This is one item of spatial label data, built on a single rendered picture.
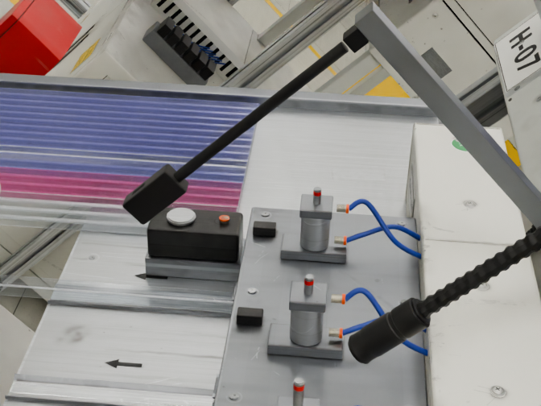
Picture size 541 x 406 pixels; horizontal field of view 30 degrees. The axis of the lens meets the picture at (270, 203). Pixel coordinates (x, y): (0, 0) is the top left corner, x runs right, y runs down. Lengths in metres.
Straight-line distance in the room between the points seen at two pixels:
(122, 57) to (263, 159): 1.03
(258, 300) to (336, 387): 0.10
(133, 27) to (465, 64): 0.69
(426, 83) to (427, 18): 1.25
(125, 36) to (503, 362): 1.53
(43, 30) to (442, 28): 0.76
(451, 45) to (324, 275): 1.21
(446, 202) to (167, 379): 0.26
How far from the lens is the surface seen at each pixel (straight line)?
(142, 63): 2.06
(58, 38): 1.55
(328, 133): 1.07
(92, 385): 0.75
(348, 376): 0.67
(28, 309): 2.40
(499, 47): 1.12
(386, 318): 0.54
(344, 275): 0.75
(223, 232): 0.82
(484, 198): 0.83
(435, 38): 1.92
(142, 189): 0.71
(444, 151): 0.89
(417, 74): 0.65
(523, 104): 0.99
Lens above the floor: 1.50
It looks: 24 degrees down
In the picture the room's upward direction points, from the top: 54 degrees clockwise
